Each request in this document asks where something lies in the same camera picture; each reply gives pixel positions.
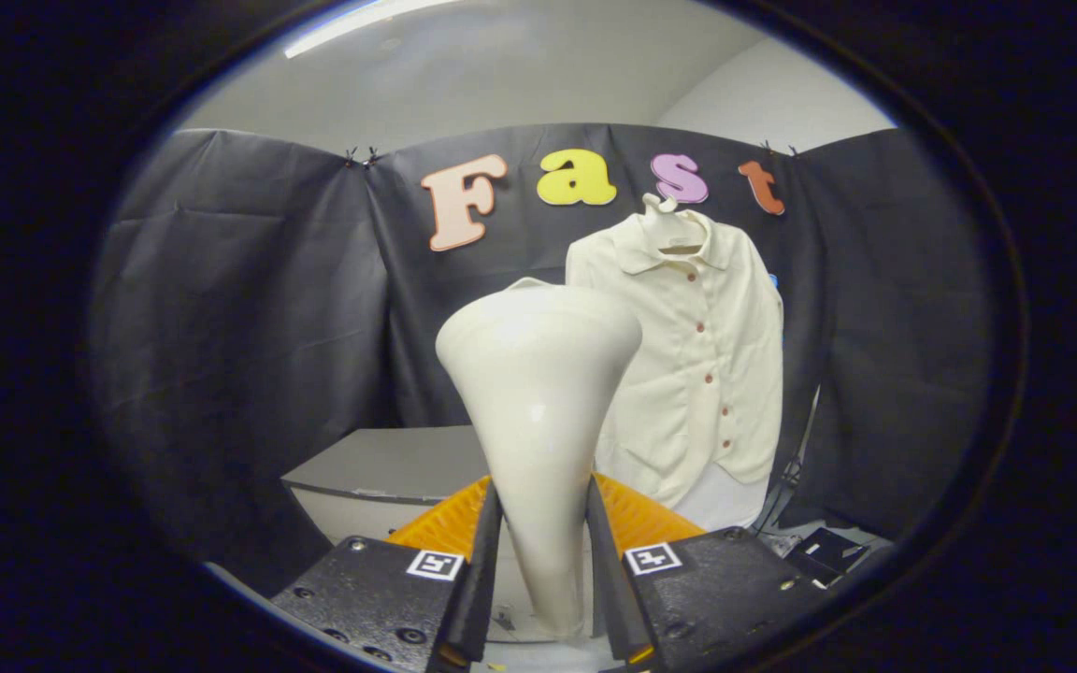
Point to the white steamer ironing board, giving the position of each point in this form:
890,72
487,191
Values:
725,505

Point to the white plastic clothes hanger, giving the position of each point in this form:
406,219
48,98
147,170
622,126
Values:
665,220

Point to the black backdrop cloth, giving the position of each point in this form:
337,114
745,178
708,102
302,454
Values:
249,327

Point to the cream button-up shirt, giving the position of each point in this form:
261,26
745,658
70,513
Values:
688,374

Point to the grey drawer cabinet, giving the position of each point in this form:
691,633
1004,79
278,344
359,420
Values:
389,463

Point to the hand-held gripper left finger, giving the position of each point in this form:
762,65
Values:
484,579

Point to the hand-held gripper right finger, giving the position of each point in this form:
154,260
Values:
610,589

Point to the cream garment steamer nozzle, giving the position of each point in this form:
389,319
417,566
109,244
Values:
538,393

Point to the black floor box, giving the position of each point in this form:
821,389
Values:
828,551

